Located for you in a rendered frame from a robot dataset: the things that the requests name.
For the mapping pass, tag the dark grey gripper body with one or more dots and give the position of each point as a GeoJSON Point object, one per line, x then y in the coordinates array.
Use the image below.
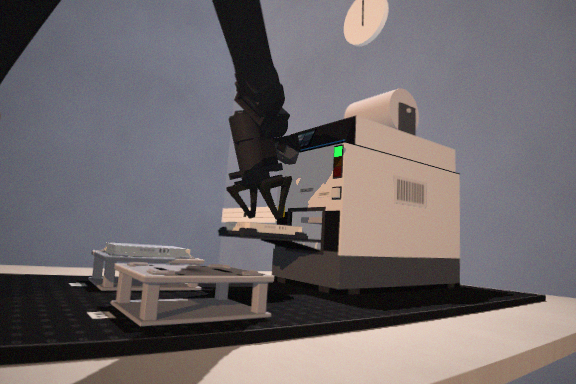
{"type": "Point", "coordinates": [250, 164]}

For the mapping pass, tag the white roll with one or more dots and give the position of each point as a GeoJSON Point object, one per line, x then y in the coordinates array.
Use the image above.
{"type": "Point", "coordinates": [383, 108]}

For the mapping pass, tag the white multiwell plate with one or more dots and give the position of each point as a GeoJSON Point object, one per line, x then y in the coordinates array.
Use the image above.
{"type": "Point", "coordinates": [147, 250]}

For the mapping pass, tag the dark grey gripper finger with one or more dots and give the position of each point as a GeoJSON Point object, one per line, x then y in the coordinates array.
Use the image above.
{"type": "Point", "coordinates": [234, 192]}
{"type": "Point", "coordinates": [265, 188]}

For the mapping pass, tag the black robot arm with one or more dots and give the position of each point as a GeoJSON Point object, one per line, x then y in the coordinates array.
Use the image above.
{"type": "Point", "coordinates": [259, 92]}

